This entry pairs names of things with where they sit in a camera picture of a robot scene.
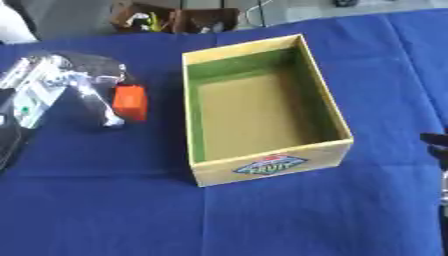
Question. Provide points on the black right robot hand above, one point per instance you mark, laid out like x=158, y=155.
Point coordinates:
x=436, y=143

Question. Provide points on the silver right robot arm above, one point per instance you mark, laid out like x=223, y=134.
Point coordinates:
x=445, y=200

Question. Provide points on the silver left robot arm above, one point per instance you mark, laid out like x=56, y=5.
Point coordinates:
x=32, y=90

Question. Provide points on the tan cardboard box green inside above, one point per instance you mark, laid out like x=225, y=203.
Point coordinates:
x=256, y=113

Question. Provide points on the brown cardboard box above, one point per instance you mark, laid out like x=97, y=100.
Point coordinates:
x=195, y=20

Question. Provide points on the thin black pole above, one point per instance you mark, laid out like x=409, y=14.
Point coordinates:
x=261, y=13

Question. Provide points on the yellow-green toy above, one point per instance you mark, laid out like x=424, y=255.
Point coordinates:
x=153, y=22

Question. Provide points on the orange rectangular block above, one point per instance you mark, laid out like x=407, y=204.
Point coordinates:
x=130, y=101

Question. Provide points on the white rounded object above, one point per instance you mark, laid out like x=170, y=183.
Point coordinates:
x=13, y=23

